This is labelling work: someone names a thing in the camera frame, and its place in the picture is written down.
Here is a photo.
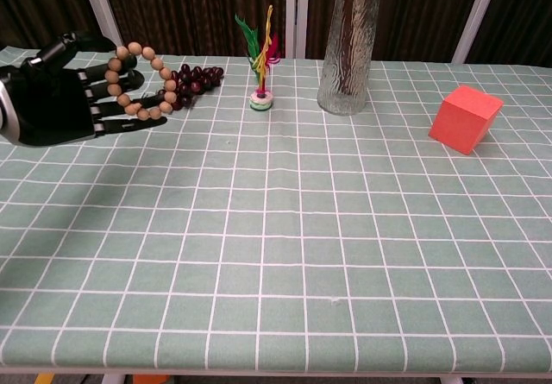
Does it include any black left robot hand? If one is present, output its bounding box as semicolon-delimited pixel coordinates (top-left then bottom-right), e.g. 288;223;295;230
0;31;168;148

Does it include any wooden bead bracelet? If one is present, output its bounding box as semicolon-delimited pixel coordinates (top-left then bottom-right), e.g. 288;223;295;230
104;41;179;122

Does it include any purple grape bunch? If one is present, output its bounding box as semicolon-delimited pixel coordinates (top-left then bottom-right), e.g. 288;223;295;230
166;63;225;112

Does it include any colourful feather shuttlecock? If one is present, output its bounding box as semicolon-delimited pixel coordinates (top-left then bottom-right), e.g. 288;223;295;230
234;4;283;112

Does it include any orange object under table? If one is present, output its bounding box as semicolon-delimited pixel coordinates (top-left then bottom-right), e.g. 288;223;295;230
131;373;170;384

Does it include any orange-red cube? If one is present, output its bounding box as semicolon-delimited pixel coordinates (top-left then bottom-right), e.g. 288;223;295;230
427;85;505;156

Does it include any green checked tablecloth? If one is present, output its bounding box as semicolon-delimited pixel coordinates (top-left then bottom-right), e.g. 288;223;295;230
0;46;552;376

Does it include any dark brown curtain panel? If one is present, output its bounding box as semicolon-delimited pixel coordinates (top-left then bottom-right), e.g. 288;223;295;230
304;0;491;64
465;0;552;66
97;0;289;57
0;0;109;53

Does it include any white frame post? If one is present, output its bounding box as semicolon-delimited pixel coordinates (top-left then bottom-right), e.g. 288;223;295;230
77;0;127;54
285;0;308;59
451;0;505;65

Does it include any textured clear glass vase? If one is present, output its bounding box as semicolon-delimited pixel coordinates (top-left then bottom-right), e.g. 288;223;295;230
317;0;385;116

